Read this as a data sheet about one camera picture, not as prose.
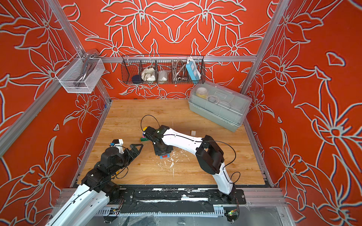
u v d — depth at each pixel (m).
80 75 0.83
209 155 0.48
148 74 0.92
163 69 0.99
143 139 0.94
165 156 0.88
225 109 0.89
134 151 0.68
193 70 0.88
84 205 0.50
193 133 0.97
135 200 0.73
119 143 0.71
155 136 0.61
